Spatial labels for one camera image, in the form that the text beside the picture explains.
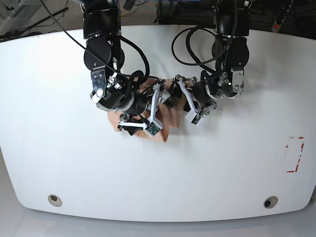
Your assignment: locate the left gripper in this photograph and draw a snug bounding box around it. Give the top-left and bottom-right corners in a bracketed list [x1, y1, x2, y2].
[170, 67, 244, 104]

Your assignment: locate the left table grommet hole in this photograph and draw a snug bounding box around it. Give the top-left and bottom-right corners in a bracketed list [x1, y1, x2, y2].
[48, 195, 62, 207]

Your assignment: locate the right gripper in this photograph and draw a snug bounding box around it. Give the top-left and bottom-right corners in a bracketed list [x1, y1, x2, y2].
[90, 69, 148, 135]

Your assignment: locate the red tape rectangle marking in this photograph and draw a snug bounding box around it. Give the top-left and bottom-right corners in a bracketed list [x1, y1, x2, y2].
[283, 136, 305, 173]

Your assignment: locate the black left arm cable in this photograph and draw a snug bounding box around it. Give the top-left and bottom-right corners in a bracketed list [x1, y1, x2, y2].
[171, 27, 228, 82]

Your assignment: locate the table grommet hole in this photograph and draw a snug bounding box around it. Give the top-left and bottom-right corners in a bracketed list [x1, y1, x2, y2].
[263, 196, 278, 209]
[48, 195, 62, 207]

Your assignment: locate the power strip with red light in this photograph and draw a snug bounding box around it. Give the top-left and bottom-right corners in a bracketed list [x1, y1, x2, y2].
[271, 0, 292, 33]

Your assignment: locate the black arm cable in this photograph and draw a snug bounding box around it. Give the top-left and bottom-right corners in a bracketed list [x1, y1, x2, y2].
[171, 27, 228, 82]
[39, 0, 151, 84]

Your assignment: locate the right table grommet hole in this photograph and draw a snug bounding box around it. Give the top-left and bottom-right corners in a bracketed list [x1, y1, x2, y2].
[263, 196, 278, 209]

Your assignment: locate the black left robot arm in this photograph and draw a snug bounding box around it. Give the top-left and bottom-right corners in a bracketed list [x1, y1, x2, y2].
[171, 0, 249, 105]

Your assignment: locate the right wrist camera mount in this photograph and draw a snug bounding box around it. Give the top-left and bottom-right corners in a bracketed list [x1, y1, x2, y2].
[118, 80, 170, 137]

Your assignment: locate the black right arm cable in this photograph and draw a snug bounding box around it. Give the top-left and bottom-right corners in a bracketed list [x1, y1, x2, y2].
[39, 0, 151, 84]

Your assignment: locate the peach T-shirt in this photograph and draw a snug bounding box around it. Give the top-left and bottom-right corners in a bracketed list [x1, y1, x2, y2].
[107, 79, 187, 142]

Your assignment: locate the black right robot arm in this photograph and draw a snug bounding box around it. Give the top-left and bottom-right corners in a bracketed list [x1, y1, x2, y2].
[79, 0, 150, 135]

